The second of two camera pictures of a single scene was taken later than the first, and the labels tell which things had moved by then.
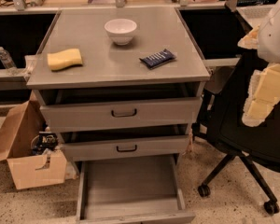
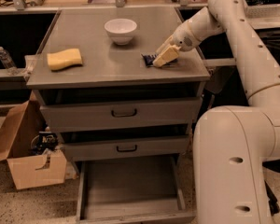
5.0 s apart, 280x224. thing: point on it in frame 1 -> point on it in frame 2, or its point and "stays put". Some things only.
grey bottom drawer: (131, 191) stays put
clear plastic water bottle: (7, 61) stays put
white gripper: (274, 39) -> (182, 41)
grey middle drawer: (126, 147) stays put
